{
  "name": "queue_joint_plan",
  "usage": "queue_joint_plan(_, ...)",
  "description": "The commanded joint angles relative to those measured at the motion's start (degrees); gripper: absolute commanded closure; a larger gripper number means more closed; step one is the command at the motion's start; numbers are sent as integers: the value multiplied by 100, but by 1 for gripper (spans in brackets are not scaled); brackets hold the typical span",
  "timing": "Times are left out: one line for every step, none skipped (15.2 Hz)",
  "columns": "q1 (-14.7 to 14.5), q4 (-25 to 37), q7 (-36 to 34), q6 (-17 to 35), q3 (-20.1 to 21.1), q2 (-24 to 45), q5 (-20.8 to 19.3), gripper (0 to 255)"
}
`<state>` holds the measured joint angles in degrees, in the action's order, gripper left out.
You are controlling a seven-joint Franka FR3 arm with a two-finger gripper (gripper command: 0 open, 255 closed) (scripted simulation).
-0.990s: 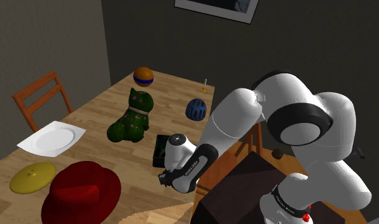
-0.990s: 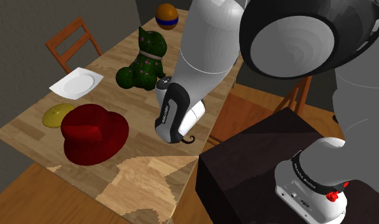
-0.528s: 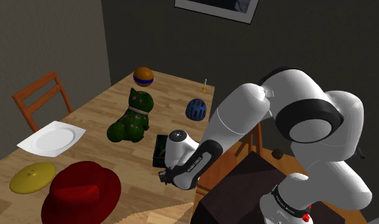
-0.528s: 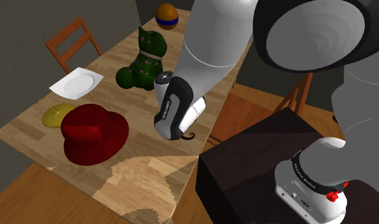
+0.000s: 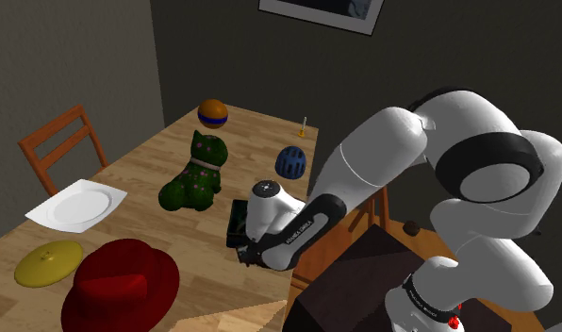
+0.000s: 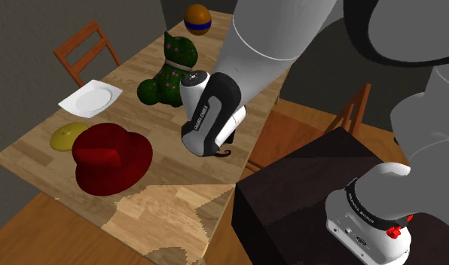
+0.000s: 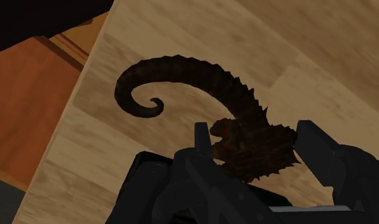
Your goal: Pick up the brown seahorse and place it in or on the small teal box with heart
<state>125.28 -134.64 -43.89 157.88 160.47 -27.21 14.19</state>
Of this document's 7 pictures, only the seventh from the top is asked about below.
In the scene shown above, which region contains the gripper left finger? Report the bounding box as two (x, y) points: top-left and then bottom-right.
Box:
(106, 122), (289, 224)

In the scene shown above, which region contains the dark brown spiky lizard figure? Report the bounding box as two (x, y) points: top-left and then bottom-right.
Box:
(114, 54), (301, 184)

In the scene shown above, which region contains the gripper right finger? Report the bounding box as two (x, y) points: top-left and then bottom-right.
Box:
(294, 120), (379, 224)

